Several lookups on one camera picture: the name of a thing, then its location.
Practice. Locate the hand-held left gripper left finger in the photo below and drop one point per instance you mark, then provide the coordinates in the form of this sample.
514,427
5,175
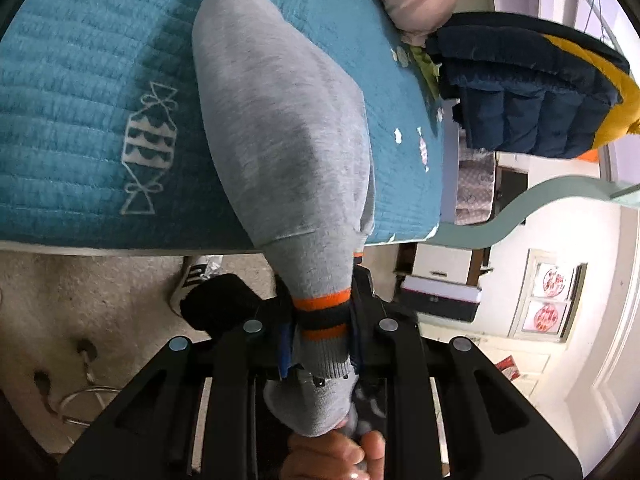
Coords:
284,355

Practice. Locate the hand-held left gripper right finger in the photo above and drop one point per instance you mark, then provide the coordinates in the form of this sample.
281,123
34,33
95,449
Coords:
356,345

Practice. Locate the grey navy orange-striped sweater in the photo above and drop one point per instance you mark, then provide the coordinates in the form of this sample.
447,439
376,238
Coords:
280,125

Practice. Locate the person's right hand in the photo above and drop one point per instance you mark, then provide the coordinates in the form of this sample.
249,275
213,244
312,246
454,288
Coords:
330,457

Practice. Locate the black white printer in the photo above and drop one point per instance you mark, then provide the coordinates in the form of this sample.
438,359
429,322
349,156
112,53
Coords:
440,300

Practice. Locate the white striped sneaker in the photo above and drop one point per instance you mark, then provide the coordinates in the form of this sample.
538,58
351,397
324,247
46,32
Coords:
187,280

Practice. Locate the red paper packet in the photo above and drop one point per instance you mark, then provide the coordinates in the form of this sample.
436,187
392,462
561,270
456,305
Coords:
510,366

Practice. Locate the pink patterned mattress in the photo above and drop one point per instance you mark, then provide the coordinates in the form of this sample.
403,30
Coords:
472,185

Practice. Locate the white door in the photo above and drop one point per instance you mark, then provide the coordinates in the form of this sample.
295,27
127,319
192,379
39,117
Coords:
610,360

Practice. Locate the navy yellow puffer jacket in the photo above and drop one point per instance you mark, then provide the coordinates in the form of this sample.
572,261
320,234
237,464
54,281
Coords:
525,105

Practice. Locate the teal quilted printed blanket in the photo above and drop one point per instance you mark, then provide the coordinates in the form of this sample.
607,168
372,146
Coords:
75,60

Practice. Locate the mint green bed frame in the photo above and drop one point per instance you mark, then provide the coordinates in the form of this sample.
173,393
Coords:
500,220

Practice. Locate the white frame red paper-cuts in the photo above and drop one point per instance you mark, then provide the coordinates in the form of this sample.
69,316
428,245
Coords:
547,305

